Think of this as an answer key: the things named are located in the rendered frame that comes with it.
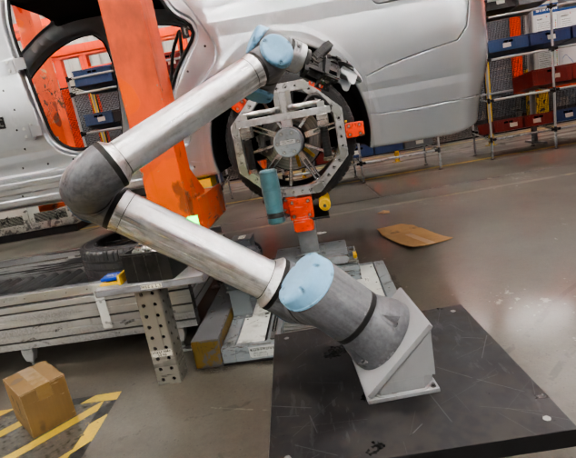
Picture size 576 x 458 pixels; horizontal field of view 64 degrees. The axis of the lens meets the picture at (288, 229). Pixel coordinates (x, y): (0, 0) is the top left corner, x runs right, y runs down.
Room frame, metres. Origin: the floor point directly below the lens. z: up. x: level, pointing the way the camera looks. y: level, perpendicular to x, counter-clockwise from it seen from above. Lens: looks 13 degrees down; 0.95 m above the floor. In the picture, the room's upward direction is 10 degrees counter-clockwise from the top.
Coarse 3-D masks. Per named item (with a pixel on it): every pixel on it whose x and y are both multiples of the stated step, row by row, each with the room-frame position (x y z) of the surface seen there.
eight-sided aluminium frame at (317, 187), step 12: (288, 84) 2.24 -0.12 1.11; (300, 84) 2.23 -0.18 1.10; (324, 96) 2.22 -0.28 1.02; (252, 108) 2.26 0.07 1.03; (336, 108) 2.22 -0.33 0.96; (336, 120) 2.22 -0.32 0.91; (336, 132) 2.26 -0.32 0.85; (240, 144) 2.27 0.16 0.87; (240, 156) 2.27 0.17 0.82; (336, 156) 2.23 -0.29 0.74; (240, 168) 2.27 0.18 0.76; (336, 168) 2.22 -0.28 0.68; (252, 180) 2.26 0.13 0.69; (324, 180) 2.23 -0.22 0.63; (288, 192) 2.25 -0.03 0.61; (300, 192) 2.24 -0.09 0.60; (312, 192) 2.24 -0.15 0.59
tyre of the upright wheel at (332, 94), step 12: (288, 72) 2.33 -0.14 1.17; (336, 96) 2.30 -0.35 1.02; (348, 108) 2.30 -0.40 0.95; (228, 120) 2.36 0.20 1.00; (348, 120) 2.30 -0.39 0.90; (228, 132) 2.36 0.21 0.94; (228, 144) 2.36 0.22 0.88; (348, 144) 2.30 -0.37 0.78; (228, 156) 2.37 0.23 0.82; (348, 156) 2.30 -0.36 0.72; (348, 168) 2.31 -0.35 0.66; (336, 180) 2.31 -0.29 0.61; (324, 192) 2.31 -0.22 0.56
